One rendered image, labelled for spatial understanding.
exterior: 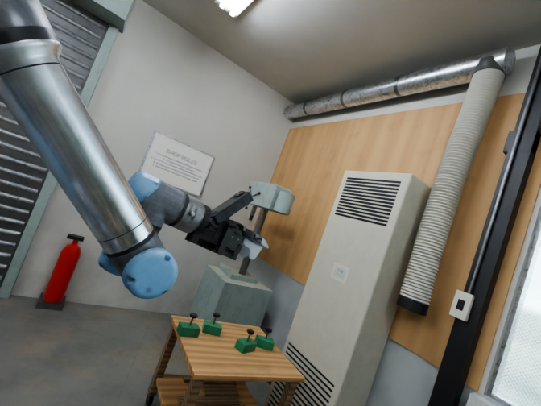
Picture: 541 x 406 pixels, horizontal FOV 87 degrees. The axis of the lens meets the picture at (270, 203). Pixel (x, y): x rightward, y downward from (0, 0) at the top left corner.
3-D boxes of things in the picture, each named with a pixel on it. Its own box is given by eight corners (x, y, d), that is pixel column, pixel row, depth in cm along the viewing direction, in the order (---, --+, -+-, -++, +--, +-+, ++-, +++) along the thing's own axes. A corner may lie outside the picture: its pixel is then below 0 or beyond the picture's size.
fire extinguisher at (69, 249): (64, 300, 249) (89, 236, 253) (61, 311, 233) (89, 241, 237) (39, 298, 240) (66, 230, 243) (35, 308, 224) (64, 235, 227)
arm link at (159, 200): (113, 203, 57) (134, 166, 58) (163, 225, 63) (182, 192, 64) (117, 209, 50) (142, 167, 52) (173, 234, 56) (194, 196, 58)
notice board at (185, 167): (200, 197, 299) (215, 156, 302) (200, 197, 298) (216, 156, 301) (136, 175, 266) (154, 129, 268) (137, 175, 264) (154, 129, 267)
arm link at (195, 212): (180, 194, 64) (195, 194, 58) (197, 203, 67) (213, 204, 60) (165, 225, 62) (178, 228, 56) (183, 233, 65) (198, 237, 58)
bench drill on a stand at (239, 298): (223, 338, 287) (276, 191, 296) (251, 379, 235) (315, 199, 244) (177, 335, 261) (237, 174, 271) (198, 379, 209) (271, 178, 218)
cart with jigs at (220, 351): (233, 398, 203) (264, 311, 207) (273, 474, 154) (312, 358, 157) (138, 399, 171) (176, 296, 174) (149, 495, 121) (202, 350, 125)
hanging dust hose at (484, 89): (403, 304, 169) (474, 87, 177) (433, 318, 154) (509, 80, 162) (387, 300, 160) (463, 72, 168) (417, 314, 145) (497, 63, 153)
